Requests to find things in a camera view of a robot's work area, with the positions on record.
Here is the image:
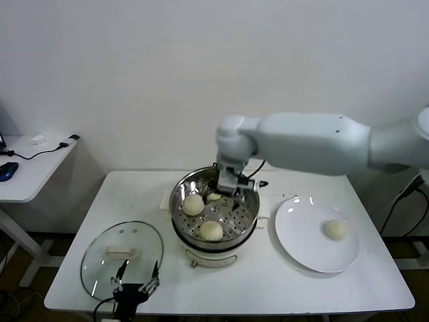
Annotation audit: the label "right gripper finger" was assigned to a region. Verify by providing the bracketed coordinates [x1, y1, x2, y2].
[200, 183, 219, 199]
[231, 191, 246, 213]

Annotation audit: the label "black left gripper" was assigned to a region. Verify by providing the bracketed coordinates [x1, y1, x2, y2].
[110, 260, 161, 322]

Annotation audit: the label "glass lid with cream handle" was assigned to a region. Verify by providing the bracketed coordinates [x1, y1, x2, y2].
[80, 220, 165, 302]

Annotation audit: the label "stainless steel steamer basket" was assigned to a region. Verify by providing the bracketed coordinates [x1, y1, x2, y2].
[160, 166, 271, 244]

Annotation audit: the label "cream electric cooker base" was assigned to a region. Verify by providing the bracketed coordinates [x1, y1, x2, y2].
[166, 201, 269, 269]

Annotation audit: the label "white round plate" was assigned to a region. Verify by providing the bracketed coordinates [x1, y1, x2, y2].
[273, 196, 360, 274]

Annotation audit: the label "white side desk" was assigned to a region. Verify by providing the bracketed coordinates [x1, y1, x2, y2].
[0, 133, 81, 288]

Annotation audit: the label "blue computer mouse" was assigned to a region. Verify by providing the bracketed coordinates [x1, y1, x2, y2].
[0, 162, 20, 182]

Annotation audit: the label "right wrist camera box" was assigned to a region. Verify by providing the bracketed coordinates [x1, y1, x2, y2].
[217, 165, 241, 196]

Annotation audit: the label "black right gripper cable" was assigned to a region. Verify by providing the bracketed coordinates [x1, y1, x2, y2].
[238, 160, 269, 193]

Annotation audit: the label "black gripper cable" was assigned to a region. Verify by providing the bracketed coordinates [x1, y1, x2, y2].
[93, 297, 118, 322]
[238, 160, 269, 193]

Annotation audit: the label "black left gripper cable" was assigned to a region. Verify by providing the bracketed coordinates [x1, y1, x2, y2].
[93, 297, 118, 322]

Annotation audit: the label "thin cables on floor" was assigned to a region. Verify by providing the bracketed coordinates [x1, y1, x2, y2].
[0, 288, 44, 319]

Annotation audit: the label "black cable with connector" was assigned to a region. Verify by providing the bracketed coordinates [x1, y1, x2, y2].
[0, 133, 80, 160]

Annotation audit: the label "black cable with adapter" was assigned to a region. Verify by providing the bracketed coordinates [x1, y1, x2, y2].
[380, 174, 429, 237]

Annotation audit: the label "white desk base frame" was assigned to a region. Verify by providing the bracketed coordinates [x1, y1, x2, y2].
[390, 239, 429, 271]

